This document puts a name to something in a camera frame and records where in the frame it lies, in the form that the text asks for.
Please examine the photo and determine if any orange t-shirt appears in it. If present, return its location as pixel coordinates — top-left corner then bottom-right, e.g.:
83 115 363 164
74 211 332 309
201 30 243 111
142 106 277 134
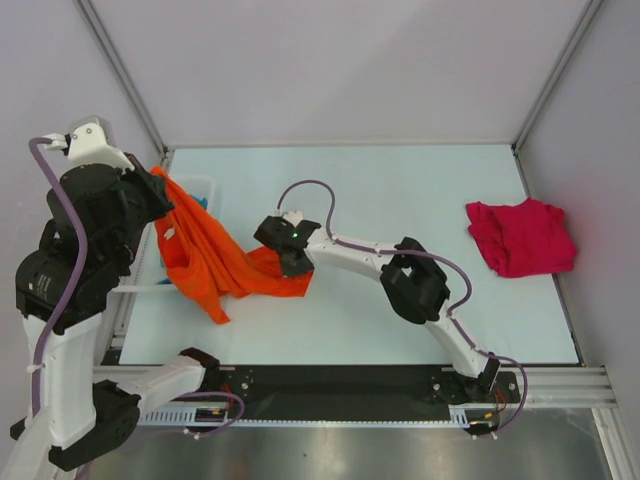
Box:
151 166 312 325

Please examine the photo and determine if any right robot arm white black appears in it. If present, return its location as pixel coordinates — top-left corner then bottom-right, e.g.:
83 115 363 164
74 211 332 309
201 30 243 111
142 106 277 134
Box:
254 212 500 401

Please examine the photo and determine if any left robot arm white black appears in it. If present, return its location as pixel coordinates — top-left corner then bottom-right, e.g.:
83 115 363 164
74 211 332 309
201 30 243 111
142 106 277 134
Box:
3 164 221 479

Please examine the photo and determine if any teal t-shirt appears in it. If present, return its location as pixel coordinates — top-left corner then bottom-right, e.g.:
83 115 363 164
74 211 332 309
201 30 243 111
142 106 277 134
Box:
155 195 208 285

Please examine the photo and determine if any white plastic basket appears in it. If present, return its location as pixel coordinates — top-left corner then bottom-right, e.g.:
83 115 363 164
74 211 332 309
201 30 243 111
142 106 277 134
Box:
113 175 215 294

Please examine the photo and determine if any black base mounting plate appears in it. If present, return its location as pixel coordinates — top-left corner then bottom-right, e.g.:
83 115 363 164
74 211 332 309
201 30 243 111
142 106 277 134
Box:
201 365 521 422

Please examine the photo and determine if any magenta folded t-shirt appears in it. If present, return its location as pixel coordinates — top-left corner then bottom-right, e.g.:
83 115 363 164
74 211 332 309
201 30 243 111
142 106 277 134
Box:
465 198 578 278

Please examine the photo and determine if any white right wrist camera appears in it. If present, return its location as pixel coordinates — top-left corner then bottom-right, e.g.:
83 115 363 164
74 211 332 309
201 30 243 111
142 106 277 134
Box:
280 211 304 226

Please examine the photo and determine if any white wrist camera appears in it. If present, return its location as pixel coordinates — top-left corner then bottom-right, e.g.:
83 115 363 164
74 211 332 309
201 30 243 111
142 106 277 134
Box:
67 115 134 171
280 211 304 226

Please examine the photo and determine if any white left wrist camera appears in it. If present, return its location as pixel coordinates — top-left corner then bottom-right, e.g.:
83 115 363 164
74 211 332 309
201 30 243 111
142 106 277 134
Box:
67 115 134 171

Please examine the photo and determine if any left corner frame post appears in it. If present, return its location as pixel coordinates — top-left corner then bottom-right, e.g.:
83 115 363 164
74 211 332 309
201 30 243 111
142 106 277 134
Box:
72 0 168 158

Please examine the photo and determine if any corner frame post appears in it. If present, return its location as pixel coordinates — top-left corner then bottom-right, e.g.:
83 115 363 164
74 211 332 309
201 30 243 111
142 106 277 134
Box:
72 0 168 158
512 0 606 151

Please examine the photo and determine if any white slotted cable duct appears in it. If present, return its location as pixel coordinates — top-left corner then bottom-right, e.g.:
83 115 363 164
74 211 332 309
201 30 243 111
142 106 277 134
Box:
138 404 470 429

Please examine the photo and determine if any aluminium frame rail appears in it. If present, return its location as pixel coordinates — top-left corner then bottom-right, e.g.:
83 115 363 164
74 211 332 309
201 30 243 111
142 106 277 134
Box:
525 367 617 409

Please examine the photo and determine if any right corner frame post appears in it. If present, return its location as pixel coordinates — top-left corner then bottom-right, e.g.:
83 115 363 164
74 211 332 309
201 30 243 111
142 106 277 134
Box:
512 0 606 151

